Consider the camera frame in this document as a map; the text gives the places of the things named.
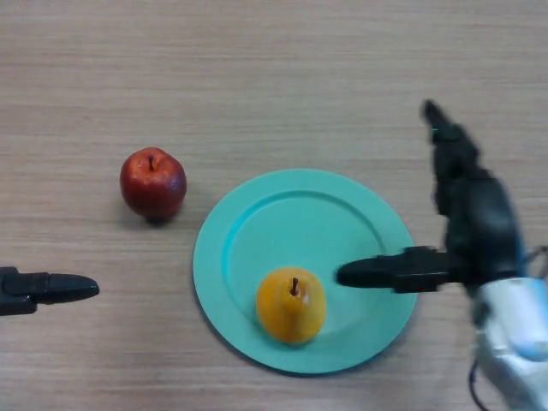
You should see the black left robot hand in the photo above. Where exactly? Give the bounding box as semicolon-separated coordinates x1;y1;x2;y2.
0;266;100;317

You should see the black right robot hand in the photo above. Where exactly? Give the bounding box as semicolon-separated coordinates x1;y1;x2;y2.
337;99;526;296

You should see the yellow pear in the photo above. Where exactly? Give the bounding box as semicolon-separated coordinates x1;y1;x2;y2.
255;266;327;345

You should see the turquoise round plate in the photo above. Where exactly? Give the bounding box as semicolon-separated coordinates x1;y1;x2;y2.
192;169;419;377

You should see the red apple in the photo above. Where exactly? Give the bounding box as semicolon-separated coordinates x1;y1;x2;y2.
119;146;188;223

